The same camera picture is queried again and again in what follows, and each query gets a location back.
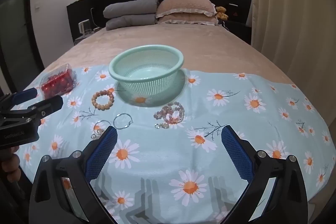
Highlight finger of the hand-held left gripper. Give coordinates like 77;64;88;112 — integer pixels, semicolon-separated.
26;95;64;126
12;87;38;107

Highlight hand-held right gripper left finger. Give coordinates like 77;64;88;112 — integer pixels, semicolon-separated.
29;126;118;224

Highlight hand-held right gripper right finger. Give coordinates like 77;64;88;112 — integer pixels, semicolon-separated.
220;125;308;224

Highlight silver hoop earring with beads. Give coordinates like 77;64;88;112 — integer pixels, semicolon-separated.
91;119;112;139

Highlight wooden bead bracelet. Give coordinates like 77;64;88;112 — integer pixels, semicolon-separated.
91;90;115;111

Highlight pink bead bracelet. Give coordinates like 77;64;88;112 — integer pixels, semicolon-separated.
154;101;186;130

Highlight green plastic strainer basket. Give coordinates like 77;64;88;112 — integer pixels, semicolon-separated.
108;45;184;99

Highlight person's left hand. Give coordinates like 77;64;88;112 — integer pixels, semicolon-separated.
0;146;22;184

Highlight clear box of cherry tomatoes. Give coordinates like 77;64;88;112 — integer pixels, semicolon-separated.
39;63;78;100

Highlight daisy print blue cloth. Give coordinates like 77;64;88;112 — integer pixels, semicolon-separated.
18;65;332;224

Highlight dark door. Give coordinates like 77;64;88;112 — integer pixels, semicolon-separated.
0;0;46;94

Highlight white bedside appliance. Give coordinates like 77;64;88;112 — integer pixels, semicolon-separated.
79;19;91;36

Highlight grey folded quilt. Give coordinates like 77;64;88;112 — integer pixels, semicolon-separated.
105;13;158;31

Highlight black nightstand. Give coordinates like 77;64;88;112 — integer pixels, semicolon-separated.
223;20;253;45

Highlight grey pillows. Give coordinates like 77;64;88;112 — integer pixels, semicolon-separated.
103;0;159;19

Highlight beige bedspread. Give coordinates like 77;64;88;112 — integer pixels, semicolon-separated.
45;22;302;86

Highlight brown teddy bear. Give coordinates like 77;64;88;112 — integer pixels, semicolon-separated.
215;6;229;21

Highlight beige frilled pillow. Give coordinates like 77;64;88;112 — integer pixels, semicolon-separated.
155;0;217;17
157;14;218;26

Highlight cream curtain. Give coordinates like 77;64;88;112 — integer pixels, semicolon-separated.
249;0;336;135

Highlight white cable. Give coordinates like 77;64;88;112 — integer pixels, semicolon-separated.
90;7;97;31

